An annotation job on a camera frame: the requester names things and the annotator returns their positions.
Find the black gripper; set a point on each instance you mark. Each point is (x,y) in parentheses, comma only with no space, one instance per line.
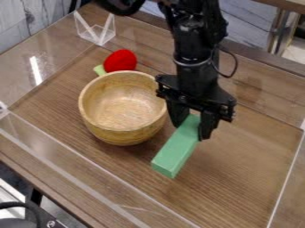
(193,90)

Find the green stick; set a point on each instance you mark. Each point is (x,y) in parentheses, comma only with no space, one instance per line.
(178,148)

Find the brown wooden bowl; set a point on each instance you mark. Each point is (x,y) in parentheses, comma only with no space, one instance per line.
(121,110)

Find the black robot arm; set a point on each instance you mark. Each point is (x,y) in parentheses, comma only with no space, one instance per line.
(198,28)

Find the red plush ball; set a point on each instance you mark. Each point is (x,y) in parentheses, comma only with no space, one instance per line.
(121,60)

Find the light green flat piece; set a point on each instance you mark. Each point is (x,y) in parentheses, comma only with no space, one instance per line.
(99,70)

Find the clear acrylic stand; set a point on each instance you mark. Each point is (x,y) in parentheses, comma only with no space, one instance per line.
(96,34)

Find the metal table leg background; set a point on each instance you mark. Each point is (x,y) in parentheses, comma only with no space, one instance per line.
(282,31)

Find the clear acrylic tray wall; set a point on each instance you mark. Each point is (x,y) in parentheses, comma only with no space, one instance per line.
(98,197)

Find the black table frame leg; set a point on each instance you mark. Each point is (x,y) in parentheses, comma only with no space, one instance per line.
(54,216)

